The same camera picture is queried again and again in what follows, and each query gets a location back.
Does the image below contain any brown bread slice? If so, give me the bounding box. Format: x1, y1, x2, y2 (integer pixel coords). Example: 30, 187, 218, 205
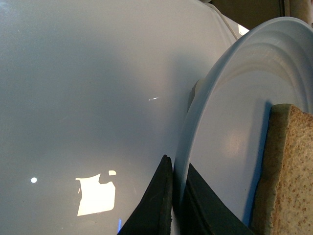
251, 104, 313, 235

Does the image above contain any light blue plate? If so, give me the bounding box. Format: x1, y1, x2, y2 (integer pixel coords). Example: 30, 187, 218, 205
173, 17, 313, 224

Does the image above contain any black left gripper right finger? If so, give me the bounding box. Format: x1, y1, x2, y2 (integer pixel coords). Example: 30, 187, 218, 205
180, 164, 254, 235

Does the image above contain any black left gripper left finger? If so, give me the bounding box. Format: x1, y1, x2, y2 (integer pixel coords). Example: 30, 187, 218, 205
118, 155, 173, 235

